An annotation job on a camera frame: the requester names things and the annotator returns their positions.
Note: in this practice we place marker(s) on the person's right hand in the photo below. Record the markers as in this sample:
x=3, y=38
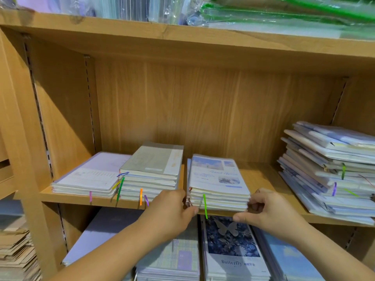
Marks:
x=278, y=219

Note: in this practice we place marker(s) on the person's left hand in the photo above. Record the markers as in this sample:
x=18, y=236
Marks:
x=167, y=213

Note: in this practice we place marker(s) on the sky cloud cover notebook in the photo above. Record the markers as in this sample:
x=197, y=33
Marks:
x=287, y=263

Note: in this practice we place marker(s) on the pastel grid pattern notebook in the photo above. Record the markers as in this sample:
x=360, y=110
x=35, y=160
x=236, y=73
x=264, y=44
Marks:
x=173, y=260

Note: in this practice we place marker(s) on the stack of sage cover notebooks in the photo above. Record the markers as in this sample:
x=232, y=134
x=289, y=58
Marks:
x=152, y=164

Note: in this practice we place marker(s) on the blue butterfly cover notebook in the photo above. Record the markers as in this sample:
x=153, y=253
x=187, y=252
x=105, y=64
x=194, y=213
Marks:
x=231, y=248

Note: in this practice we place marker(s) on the stack of sky photo notebooks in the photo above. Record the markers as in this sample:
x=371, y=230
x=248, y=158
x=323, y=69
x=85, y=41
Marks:
x=217, y=175

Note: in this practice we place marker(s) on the large plain lilac notebook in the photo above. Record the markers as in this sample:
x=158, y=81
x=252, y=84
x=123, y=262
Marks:
x=105, y=228

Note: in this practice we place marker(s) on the pile of small notebooks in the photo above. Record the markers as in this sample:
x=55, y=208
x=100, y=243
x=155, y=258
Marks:
x=328, y=166

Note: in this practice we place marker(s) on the lilac cover notebook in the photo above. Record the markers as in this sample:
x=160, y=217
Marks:
x=94, y=172

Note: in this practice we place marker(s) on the wooden shelf unit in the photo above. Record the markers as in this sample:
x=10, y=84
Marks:
x=176, y=46

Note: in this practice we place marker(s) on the person's left forearm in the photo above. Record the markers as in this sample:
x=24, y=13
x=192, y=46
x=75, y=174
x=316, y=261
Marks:
x=111, y=260

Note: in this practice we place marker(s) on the person's right forearm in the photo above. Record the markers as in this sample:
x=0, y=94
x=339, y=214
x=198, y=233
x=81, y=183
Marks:
x=334, y=257

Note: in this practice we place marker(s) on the stack of flat wrapped packets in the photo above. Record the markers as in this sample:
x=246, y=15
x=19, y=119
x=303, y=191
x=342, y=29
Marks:
x=17, y=245

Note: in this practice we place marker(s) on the stack of green edged packets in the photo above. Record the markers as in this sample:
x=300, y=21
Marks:
x=287, y=14

